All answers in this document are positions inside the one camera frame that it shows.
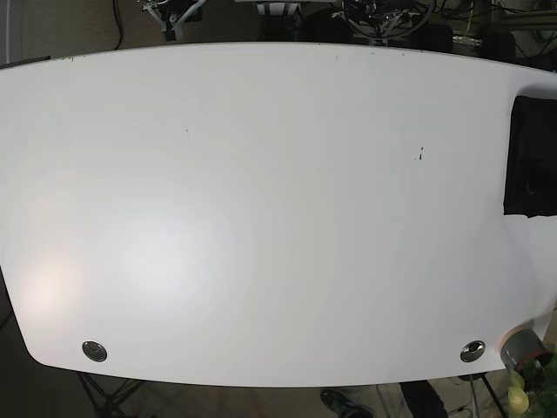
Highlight grey plant pot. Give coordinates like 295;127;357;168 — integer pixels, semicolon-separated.
500;327;554;374

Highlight plain black T-shirt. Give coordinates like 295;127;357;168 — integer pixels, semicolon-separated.
503;96;556;218

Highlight green potted plant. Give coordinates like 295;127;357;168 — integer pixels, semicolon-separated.
507;354;556;418

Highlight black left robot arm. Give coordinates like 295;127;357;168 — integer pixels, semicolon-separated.
342;0;437;42

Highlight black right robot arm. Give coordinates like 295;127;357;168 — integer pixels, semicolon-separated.
142;0;206;42

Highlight right metal table grommet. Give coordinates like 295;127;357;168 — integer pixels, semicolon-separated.
460;340;486;363

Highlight left metal table grommet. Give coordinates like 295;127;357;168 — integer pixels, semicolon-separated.
82;340;108;362

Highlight person's dark shoes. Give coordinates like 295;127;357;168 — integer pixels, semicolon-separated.
320;388;374;418

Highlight metal table grommet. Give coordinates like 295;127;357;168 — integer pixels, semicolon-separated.
460;340;486;363
82;340;108;362

